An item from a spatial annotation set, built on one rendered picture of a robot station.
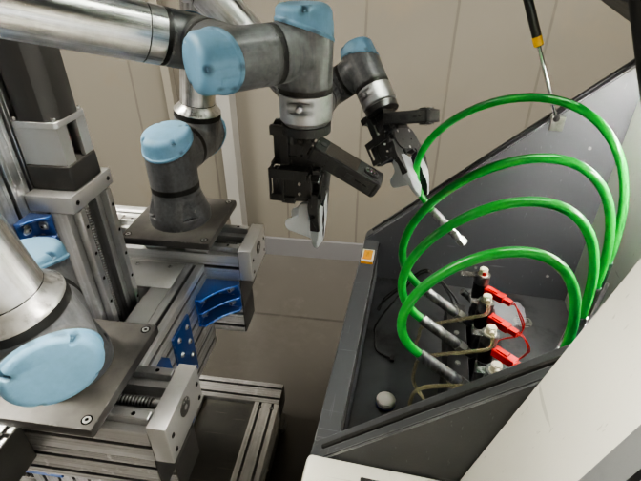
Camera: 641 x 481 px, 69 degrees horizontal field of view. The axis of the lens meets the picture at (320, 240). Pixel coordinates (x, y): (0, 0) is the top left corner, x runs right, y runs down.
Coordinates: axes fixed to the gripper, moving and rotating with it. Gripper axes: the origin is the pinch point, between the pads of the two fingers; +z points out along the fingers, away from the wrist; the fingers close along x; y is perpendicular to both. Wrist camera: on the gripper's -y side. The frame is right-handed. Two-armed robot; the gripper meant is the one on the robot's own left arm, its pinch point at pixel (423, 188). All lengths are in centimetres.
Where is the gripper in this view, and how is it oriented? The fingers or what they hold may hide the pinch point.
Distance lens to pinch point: 98.5
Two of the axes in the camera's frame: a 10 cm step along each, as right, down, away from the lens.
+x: -7.2, 1.7, -6.7
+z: 3.5, 9.3, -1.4
